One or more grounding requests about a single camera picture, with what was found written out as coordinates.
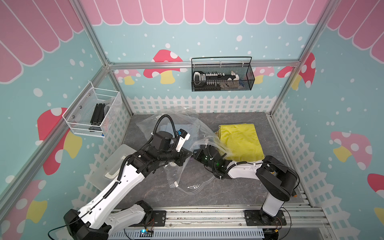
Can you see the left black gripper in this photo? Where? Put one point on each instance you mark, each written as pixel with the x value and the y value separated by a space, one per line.
pixel 182 155

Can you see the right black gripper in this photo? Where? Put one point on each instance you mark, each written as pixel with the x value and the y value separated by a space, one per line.
pixel 200 152

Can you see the clear plastic vacuum bag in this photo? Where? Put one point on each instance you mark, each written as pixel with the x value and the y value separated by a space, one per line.
pixel 192 176

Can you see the yellow green garment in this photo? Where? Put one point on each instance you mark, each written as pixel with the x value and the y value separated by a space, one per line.
pixel 242 142

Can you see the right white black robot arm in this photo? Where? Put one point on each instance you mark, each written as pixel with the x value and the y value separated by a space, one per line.
pixel 280 180

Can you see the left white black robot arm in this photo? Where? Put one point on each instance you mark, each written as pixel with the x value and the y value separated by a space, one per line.
pixel 96 220

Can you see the light blue folded garment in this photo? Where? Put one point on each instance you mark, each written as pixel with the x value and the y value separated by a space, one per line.
pixel 189 128

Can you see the translucent plastic storage box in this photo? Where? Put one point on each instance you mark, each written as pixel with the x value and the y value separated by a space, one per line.
pixel 109 170

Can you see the black part in white basket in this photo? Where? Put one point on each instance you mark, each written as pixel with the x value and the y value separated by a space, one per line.
pixel 97 117

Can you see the white black items in basket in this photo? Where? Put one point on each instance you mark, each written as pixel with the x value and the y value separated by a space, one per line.
pixel 215 81

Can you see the small green circuit board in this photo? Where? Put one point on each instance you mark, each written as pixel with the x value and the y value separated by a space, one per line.
pixel 146 233

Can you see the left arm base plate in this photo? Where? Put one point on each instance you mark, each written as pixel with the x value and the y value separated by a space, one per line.
pixel 157 218

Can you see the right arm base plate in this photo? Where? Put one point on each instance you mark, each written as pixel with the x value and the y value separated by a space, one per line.
pixel 255 217

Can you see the white wire mesh basket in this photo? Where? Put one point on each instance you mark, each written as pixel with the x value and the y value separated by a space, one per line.
pixel 79 114

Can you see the black wire mesh basket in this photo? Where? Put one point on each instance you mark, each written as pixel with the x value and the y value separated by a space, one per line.
pixel 240 65

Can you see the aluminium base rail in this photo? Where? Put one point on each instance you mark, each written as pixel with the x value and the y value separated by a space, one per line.
pixel 228 223

